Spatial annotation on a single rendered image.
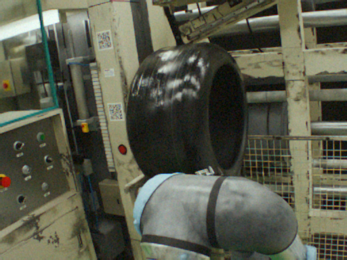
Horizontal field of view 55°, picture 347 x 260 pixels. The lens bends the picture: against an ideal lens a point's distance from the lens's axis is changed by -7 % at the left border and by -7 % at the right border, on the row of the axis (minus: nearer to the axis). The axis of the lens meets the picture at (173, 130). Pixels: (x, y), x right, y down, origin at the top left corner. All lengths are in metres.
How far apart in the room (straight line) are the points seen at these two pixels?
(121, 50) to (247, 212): 1.01
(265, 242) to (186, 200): 0.14
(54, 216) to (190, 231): 1.02
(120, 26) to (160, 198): 0.97
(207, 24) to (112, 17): 0.45
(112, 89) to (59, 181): 0.45
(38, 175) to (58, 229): 0.24
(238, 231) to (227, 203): 0.04
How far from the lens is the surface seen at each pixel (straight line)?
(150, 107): 1.14
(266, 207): 0.53
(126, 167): 1.51
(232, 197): 0.52
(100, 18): 1.44
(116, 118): 1.46
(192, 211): 0.54
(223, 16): 1.60
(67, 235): 1.57
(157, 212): 0.56
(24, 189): 1.45
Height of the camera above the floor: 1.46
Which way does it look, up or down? 14 degrees down
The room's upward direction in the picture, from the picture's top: 8 degrees counter-clockwise
